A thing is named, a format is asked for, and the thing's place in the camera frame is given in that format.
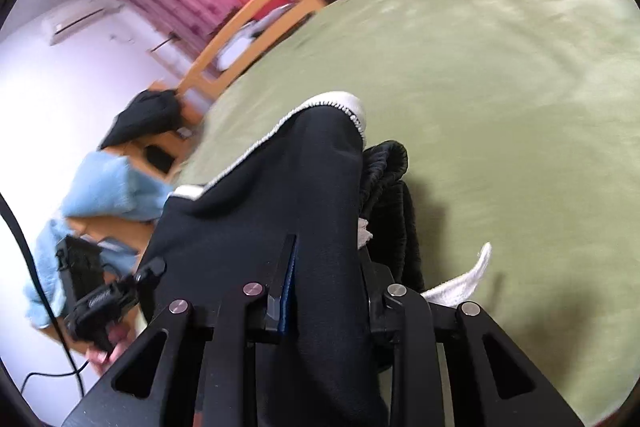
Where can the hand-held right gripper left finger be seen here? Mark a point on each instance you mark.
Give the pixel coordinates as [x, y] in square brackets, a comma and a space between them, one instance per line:
[289, 287]

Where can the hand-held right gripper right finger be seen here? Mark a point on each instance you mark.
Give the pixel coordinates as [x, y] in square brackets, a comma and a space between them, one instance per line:
[380, 287]

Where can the black pants with white stripe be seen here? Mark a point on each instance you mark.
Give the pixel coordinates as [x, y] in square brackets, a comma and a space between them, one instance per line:
[310, 182]

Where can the person's left hand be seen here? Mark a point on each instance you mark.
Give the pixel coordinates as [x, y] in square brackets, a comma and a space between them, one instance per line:
[107, 354]

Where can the light blue fluffy blanket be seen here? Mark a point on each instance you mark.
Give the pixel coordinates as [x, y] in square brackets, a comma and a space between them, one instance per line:
[105, 187]

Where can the black garment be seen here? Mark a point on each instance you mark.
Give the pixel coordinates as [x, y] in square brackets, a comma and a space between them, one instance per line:
[145, 117]

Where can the green fleece blanket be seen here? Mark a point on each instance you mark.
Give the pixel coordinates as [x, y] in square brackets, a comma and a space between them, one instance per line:
[500, 82]

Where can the white air conditioner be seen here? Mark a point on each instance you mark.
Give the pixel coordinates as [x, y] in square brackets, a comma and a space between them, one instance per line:
[75, 24]

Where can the wooden bed frame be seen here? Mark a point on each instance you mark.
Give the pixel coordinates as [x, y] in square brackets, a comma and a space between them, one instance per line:
[202, 82]

